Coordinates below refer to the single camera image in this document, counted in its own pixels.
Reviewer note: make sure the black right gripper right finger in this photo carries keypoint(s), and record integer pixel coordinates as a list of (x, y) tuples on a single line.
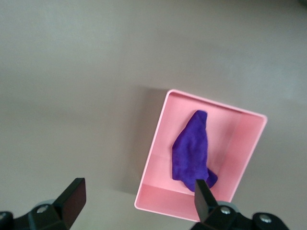
[(206, 206)]

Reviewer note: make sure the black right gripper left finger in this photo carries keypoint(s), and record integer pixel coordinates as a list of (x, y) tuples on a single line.
[(69, 201)]

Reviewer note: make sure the purple cloth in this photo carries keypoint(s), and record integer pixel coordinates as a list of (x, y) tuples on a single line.
[(192, 153)]

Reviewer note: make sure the pink plastic bin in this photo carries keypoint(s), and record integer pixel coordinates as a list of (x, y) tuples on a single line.
[(158, 177)]

